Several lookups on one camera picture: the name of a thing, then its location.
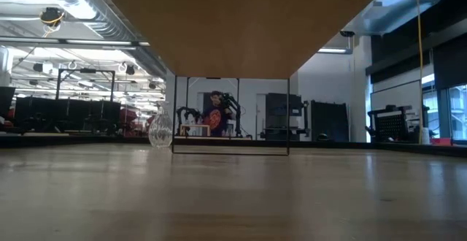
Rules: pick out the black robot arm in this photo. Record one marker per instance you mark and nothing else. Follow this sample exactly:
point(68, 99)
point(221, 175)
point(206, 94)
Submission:
point(235, 106)
point(186, 115)

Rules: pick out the small wooden shelf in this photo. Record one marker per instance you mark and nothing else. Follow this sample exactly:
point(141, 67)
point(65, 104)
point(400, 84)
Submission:
point(195, 125)

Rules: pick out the wooden shelf with black legs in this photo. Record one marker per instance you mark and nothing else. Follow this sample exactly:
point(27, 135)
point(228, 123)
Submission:
point(237, 25)

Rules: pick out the person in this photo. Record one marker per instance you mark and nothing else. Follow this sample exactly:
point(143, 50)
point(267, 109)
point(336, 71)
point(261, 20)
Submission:
point(215, 118)

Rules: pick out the black cabinet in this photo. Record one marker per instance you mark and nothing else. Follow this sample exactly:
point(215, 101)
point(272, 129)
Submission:
point(282, 117)

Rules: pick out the clear ribbed glass bottle vase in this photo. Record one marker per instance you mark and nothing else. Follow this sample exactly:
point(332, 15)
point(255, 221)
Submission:
point(160, 128)

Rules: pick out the black panel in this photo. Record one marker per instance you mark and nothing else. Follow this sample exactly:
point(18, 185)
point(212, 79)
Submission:
point(328, 120)

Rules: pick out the short ceiling light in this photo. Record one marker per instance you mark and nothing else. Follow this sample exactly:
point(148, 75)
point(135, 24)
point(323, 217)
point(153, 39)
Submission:
point(333, 50)

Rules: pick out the black perforated cart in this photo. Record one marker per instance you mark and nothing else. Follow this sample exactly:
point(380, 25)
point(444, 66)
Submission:
point(392, 124)

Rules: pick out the black partition screens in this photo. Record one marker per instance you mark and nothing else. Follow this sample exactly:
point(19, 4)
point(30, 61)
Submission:
point(65, 113)

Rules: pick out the long ceiling light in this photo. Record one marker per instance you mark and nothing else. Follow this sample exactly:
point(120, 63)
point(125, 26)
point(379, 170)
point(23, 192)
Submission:
point(65, 42)

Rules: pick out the black ceiling camera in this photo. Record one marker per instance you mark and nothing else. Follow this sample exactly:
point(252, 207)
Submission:
point(347, 33)

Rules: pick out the black metal frame rig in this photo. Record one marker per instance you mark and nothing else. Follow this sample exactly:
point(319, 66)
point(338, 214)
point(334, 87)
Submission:
point(85, 72)

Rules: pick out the silver ventilation duct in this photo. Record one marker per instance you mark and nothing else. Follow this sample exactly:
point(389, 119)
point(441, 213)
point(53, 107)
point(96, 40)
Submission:
point(106, 18)

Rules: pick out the whiteboard with black frame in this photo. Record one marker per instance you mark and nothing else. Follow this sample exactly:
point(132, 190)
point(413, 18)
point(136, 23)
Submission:
point(396, 95)

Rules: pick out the black aluminium table frame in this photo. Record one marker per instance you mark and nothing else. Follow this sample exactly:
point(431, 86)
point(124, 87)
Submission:
point(54, 141)

